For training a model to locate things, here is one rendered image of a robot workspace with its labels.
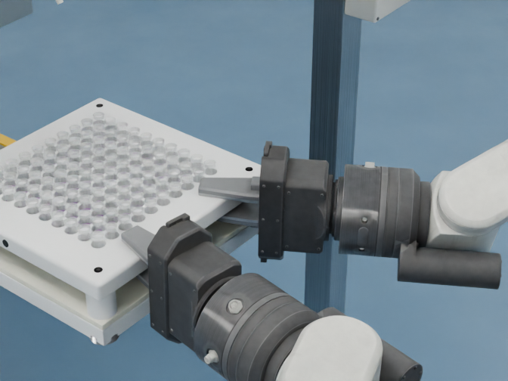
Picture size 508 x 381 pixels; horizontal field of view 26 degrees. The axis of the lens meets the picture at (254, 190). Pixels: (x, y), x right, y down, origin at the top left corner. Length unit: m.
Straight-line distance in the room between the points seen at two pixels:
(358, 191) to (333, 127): 0.88
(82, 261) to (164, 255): 0.09
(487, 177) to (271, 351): 0.29
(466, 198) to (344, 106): 0.90
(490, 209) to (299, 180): 0.18
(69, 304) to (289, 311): 0.23
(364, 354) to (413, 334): 1.73
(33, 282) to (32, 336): 1.53
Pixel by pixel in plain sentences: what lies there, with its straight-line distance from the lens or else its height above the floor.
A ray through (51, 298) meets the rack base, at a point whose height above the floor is 1.03.
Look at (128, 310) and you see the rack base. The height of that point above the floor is 1.02.
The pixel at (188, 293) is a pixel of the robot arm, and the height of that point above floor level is 1.09.
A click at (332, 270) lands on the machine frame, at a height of 0.39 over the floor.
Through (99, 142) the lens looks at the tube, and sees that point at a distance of 1.15.
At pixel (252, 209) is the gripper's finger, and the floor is 1.05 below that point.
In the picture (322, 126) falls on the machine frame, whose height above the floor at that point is 0.70.
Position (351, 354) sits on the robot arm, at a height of 1.12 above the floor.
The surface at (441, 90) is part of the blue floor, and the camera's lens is 3.55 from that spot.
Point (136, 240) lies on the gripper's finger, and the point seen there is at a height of 1.08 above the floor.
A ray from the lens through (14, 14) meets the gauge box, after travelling 1.34.
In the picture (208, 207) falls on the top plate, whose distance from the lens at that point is 1.06.
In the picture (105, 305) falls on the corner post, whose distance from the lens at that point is 0.99.
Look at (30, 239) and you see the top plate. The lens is 1.03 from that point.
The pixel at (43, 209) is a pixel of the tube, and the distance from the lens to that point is 1.06.
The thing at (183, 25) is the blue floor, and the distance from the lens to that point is 3.94.
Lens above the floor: 1.67
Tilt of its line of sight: 34 degrees down
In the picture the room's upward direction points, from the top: straight up
